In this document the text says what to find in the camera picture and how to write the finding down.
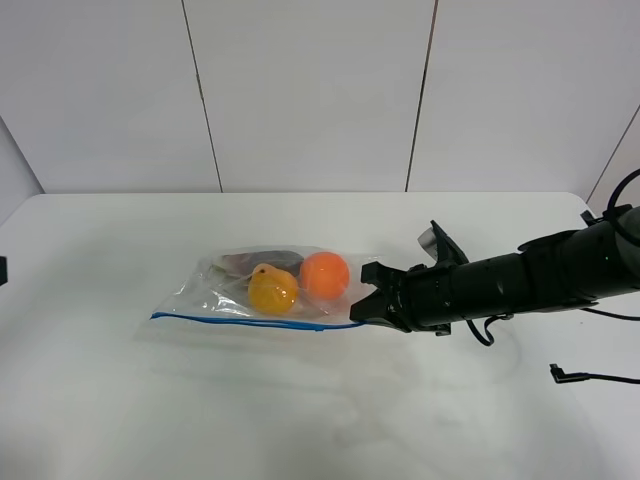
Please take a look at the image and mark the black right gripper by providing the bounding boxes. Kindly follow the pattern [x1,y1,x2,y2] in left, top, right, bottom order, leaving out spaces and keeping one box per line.
[349,261,453,336]

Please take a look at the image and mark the clear zip bag blue seal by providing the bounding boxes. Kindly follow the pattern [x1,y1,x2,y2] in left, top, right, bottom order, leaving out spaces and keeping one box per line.
[145,245,377,333]

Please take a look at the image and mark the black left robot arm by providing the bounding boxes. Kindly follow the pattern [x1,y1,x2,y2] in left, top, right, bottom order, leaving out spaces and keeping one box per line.
[0,256,8,286]

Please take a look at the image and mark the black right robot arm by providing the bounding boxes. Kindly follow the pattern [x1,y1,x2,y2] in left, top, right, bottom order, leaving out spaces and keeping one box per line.
[349,205,639,336]

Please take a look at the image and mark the orange fruit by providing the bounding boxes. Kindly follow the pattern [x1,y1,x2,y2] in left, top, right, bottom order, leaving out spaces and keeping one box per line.
[300,252,350,301]

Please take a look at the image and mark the yellow pear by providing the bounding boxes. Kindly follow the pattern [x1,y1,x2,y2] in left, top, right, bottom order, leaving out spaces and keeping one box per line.
[248,264,299,315]

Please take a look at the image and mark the dark purple eggplant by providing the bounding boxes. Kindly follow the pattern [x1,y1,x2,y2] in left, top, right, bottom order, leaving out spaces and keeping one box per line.
[217,250,304,277]

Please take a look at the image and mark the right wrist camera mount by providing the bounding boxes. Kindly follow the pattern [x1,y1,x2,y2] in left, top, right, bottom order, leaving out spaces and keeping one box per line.
[418,220,469,267]

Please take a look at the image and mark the black right-angle cable plug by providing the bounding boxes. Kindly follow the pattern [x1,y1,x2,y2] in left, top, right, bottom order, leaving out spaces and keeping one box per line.
[549,364,640,385]

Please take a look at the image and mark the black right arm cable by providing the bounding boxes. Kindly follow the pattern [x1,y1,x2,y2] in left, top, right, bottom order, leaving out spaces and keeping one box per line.
[602,168,640,236]

